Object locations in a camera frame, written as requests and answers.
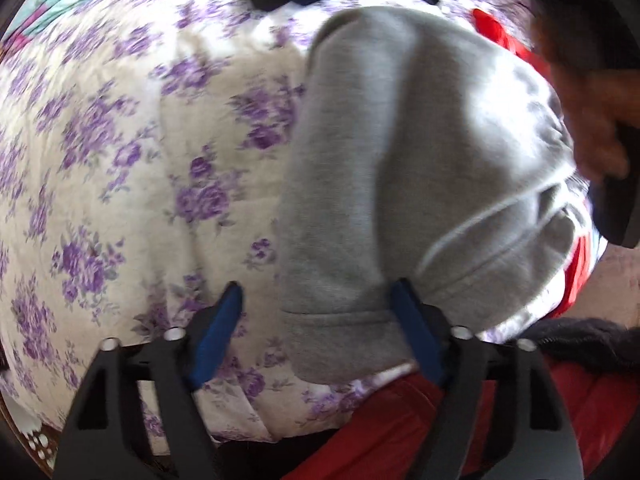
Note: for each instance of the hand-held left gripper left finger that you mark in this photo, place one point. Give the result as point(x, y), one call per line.
point(220, 330)

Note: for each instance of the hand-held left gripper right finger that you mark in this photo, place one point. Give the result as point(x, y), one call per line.
point(407, 320)

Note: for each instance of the grey sweatshirt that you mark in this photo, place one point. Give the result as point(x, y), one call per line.
point(390, 160)

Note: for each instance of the person's right hand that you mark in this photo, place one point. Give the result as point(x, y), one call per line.
point(590, 120)

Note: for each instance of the person's red jacket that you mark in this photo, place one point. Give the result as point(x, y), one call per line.
point(390, 425)

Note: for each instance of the dark knit cloth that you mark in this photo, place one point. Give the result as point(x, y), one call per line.
point(585, 342)

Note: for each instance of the purple floral bedspread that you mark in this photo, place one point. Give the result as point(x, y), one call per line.
point(125, 185)

